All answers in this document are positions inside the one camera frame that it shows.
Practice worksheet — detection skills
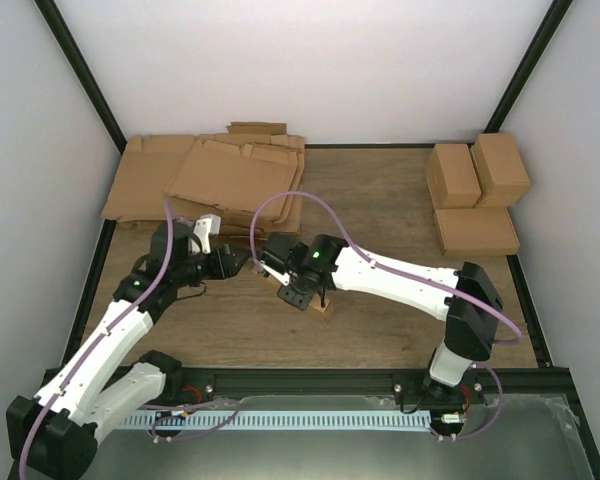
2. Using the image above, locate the brown cardboard box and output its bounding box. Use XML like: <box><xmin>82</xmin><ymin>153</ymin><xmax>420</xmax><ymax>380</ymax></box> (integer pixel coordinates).
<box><xmin>251</xmin><ymin>266</ymin><xmax>334</xmax><ymax>322</ymax></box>

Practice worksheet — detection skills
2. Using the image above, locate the purple cable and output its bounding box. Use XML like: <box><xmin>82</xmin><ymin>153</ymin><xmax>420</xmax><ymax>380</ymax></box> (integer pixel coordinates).
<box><xmin>17</xmin><ymin>199</ymin><xmax>181</xmax><ymax>479</ymax></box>
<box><xmin>248</xmin><ymin>191</ymin><xmax>524</xmax><ymax>348</ymax></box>

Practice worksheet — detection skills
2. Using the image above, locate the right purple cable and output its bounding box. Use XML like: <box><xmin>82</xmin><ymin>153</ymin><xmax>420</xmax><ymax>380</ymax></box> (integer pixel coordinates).
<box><xmin>248</xmin><ymin>191</ymin><xmax>524</xmax><ymax>348</ymax></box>

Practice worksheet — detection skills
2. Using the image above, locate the right black frame post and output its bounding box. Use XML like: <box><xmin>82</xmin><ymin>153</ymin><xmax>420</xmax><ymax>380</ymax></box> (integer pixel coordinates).
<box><xmin>483</xmin><ymin>0</ymin><xmax>573</xmax><ymax>134</ymax></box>

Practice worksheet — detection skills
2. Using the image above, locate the light blue slotted cable duct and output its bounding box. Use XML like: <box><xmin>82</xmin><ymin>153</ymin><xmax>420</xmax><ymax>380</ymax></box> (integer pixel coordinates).
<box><xmin>118</xmin><ymin>410</ymin><xmax>431</xmax><ymax>432</ymax></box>

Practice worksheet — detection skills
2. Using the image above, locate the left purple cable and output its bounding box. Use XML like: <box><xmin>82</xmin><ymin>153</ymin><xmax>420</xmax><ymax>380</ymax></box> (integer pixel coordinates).
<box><xmin>17</xmin><ymin>199</ymin><xmax>181</xmax><ymax>479</ymax></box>

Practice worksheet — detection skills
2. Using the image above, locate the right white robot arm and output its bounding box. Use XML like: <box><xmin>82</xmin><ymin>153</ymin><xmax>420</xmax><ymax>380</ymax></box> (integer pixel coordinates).
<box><xmin>256</xmin><ymin>234</ymin><xmax>503</xmax><ymax>403</ymax></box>

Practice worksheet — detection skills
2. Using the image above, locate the folded cardboard box back left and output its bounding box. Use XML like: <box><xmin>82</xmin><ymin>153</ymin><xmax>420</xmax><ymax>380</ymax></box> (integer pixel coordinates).
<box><xmin>425</xmin><ymin>144</ymin><xmax>481</xmax><ymax>209</ymax></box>

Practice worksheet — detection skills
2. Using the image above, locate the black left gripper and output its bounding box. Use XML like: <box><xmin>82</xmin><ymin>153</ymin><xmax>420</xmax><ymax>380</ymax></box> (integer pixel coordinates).
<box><xmin>174</xmin><ymin>245</ymin><xmax>252</xmax><ymax>288</ymax></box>

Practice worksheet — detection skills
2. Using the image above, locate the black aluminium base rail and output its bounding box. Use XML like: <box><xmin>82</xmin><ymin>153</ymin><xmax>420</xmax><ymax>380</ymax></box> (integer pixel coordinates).
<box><xmin>167</xmin><ymin>367</ymin><xmax>575</xmax><ymax>399</ymax></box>

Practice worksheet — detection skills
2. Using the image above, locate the folded cardboard box back right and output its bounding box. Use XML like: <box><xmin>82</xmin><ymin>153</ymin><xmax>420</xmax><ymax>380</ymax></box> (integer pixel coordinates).
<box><xmin>470</xmin><ymin>133</ymin><xmax>531</xmax><ymax>208</ymax></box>

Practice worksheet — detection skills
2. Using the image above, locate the stack of flat cardboard sheets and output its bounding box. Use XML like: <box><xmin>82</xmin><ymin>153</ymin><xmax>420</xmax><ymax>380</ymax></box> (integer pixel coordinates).
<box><xmin>101</xmin><ymin>121</ymin><xmax>306</xmax><ymax>238</ymax></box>

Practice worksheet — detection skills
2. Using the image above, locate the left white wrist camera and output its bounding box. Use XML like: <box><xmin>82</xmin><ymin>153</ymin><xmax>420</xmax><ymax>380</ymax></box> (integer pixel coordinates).
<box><xmin>191</xmin><ymin>214</ymin><xmax>221</xmax><ymax>254</ymax></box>

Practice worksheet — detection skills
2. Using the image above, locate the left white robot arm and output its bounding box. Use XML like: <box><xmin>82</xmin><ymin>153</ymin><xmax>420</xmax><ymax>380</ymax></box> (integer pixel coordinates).
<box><xmin>6</xmin><ymin>215</ymin><xmax>244</xmax><ymax>479</ymax></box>

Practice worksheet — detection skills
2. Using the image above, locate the left black frame post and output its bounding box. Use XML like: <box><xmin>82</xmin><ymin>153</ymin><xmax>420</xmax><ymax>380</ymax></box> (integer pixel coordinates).
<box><xmin>34</xmin><ymin>0</ymin><xmax>127</xmax><ymax>154</ymax></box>

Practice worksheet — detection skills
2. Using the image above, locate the black frame post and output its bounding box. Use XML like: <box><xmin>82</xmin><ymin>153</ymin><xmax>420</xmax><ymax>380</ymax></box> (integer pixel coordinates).
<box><xmin>34</xmin><ymin>0</ymin><xmax>127</xmax><ymax>154</ymax></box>
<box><xmin>483</xmin><ymin>0</ymin><xmax>573</xmax><ymax>134</ymax></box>

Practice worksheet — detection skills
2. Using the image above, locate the folded cardboard box front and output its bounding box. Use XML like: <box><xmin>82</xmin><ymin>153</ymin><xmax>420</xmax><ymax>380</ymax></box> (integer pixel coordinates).
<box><xmin>433</xmin><ymin>208</ymin><xmax>520</xmax><ymax>257</ymax></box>

